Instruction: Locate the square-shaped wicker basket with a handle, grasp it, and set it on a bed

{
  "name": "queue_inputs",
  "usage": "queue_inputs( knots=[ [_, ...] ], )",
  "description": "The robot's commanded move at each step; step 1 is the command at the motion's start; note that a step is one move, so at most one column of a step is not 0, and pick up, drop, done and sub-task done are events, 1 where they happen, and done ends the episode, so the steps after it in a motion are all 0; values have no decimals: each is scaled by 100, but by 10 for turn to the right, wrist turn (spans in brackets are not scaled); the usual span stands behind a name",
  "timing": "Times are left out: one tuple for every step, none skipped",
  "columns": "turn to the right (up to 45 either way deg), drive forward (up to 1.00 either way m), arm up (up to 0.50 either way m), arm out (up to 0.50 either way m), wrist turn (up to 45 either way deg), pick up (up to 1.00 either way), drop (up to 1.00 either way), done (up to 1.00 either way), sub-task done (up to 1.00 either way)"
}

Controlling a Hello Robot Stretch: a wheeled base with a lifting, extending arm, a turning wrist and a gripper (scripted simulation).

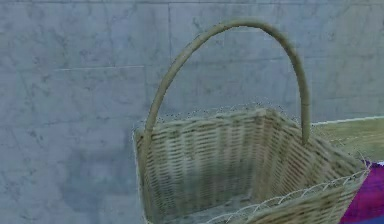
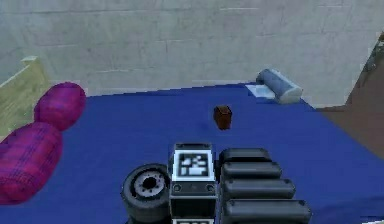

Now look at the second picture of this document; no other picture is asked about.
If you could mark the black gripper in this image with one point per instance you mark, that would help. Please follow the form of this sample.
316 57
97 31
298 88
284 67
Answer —
148 195

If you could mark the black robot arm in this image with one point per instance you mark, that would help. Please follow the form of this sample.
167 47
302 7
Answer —
246 190

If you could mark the blue bed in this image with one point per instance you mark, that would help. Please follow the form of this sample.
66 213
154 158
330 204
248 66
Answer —
133 133

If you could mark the small brown box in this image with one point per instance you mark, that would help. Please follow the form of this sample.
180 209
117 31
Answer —
222 116

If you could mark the magenta plaid pillow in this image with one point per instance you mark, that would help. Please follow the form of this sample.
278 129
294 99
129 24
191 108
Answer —
61 105
28 163

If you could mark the white flat paper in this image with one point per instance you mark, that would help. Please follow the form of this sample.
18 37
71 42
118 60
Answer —
260 90

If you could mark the pale wooden headboard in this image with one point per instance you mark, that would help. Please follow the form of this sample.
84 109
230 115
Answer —
20 93

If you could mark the grey blue rolled blanket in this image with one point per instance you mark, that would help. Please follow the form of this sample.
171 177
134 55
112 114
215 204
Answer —
279 86

